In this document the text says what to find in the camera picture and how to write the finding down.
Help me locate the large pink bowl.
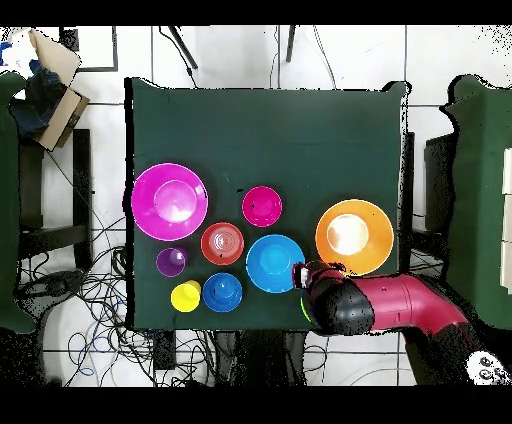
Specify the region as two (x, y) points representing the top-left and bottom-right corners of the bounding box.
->
(130, 162), (210, 243)

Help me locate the white box stack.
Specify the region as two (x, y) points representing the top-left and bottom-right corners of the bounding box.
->
(499, 147), (512, 295)

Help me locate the tangle of cables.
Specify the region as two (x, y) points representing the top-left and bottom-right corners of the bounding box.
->
(19, 215), (217, 387)

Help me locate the small crimson bowl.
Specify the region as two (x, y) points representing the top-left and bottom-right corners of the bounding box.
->
(240, 185), (284, 228)

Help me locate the grey base with black knob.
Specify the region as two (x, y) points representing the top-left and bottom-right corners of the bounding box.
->
(23, 269), (87, 307)

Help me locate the light blue bowl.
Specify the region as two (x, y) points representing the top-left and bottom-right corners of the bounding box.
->
(245, 234), (306, 294)

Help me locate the purple cup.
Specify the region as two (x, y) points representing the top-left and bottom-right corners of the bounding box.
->
(155, 246), (189, 278)

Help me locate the yellow cup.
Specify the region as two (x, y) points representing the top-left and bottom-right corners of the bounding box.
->
(170, 279), (202, 314)

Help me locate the small dark blue bowl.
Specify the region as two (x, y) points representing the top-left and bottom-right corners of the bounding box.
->
(201, 272), (244, 314)

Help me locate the small red-orange bowl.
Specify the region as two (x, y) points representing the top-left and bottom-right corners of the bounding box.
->
(199, 221), (246, 267)

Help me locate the dark green table cloth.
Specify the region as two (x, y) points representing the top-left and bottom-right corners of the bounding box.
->
(124, 76), (411, 333)

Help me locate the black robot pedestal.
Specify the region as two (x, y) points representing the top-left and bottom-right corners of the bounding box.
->
(213, 330), (309, 387)

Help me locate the large orange bowl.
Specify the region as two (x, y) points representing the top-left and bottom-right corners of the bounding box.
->
(314, 198), (396, 278)

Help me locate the cardboard box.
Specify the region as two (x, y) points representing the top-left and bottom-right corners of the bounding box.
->
(9, 28), (91, 153)

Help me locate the dark blue cloth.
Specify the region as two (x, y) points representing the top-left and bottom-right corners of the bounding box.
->
(9, 59), (67, 137)

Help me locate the black tripod leg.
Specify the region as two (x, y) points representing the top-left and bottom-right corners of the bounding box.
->
(167, 25), (199, 70)
(285, 25), (298, 63)

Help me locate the green bowl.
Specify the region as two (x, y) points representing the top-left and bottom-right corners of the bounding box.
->
(300, 293), (314, 326)

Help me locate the black rectangular frame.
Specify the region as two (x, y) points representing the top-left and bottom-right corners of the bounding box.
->
(59, 25), (119, 73)

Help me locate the green cloth side table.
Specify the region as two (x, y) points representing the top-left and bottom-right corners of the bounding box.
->
(439, 73), (512, 331)
(0, 70), (38, 335)

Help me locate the black power brick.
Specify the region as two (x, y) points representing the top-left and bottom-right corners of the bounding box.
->
(153, 330), (177, 371)

